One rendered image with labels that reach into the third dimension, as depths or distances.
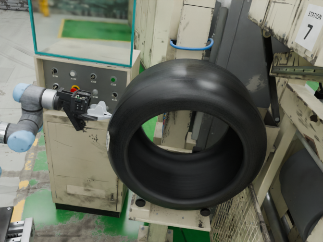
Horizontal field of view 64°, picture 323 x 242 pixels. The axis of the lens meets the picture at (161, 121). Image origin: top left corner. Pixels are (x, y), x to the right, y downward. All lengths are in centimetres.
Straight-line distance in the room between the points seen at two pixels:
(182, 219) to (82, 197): 107
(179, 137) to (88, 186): 92
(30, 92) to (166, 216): 77
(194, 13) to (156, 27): 343
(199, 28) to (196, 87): 40
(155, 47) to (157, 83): 381
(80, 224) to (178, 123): 126
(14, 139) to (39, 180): 166
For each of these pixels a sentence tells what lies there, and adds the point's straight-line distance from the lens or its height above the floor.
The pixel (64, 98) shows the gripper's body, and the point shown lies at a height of 131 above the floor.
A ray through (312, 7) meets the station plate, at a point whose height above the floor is 173.
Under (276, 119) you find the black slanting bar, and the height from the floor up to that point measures 124.
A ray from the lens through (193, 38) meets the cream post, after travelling 115.
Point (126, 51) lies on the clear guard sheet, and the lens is 146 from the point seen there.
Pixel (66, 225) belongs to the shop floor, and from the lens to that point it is 224.
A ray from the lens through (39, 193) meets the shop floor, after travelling 250.
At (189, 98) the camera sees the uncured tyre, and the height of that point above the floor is 143.
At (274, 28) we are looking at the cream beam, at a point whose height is 166.
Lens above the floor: 176
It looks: 30 degrees down
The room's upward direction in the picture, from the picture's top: 8 degrees clockwise
